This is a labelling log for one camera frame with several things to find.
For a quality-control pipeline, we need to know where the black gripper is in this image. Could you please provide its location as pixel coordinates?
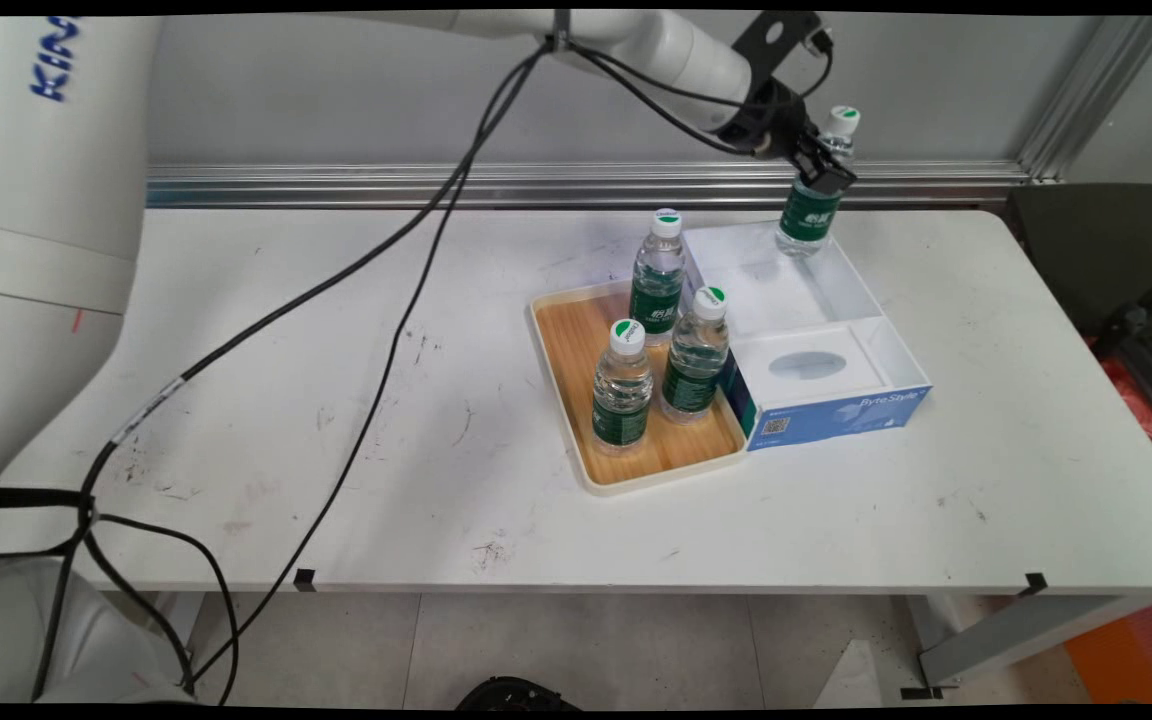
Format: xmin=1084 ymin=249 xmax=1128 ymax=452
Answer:
xmin=730 ymin=84 xmax=858 ymax=197

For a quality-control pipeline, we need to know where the green label water bottle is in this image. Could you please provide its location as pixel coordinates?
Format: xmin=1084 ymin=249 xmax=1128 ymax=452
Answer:
xmin=660 ymin=286 xmax=732 ymax=425
xmin=629 ymin=208 xmax=687 ymax=348
xmin=774 ymin=105 xmax=862 ymax=259
xmin=591 ymin=318 xmax=655 ymax=459

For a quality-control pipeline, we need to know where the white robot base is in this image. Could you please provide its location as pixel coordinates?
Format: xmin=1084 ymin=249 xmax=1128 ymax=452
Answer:
xmin=0 ymin=555 xmax=197 ymax=706

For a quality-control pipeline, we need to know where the white insert with grey oval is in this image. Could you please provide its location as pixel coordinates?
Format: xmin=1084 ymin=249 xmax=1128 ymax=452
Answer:
xmin=736 ymin=325 xmax=887 ymax=411

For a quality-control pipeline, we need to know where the blue white ByteStyle box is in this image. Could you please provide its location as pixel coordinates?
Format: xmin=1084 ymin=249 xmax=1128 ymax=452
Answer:
xmin=681 ymin=217 xmax=934 ymax=453

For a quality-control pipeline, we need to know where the wooden tray with cream rim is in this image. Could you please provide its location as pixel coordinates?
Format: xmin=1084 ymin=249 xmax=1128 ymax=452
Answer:
xmin=529 ymin=280 xmax=749 ymax=498

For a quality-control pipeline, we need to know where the red bag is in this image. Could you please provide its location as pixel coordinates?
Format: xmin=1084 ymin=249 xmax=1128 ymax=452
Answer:
xmin=1086 ymin=340 xmax=1152 ymax=471

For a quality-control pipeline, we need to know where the white table leg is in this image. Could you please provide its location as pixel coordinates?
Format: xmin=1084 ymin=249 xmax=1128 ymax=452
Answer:
xmin=901 ymin=590 xmax=1152 ymax=701

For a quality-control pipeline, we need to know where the orange box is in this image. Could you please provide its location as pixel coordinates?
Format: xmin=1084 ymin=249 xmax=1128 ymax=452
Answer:
xmin=1066 ymin=597 xmax=1152 ymax=704

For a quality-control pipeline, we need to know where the black round floor object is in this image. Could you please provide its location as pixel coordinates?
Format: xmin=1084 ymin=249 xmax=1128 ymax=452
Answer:
xmin=456 ymin=676 xmax=582 ymax=711

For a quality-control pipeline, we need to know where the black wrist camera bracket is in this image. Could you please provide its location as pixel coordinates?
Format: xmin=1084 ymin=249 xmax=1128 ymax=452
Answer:
xmin=731 ymin=12 xmax=833 ymax=101

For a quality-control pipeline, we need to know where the horizontal aluminium rail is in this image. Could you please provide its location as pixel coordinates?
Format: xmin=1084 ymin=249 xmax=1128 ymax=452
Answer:
xmin=146 ymin=160 xmax=1032 ymax=211

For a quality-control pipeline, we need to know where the diagonal aluminium post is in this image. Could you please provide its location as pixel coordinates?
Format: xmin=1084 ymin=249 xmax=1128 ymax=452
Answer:
xmin=1016 ymin=15 xmax=1152 ymax=186

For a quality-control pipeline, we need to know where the long black cable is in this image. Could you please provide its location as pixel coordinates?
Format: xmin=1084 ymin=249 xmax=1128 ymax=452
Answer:
xmin=0 ymin=40 xmax=767 ymax=561
xmin=191 ymin=40 xmax=832 ymax=691

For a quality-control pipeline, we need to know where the black base cable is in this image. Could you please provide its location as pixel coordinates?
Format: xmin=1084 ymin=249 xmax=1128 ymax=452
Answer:
xmin=0 ymin=488 xmax=240 ymax=704

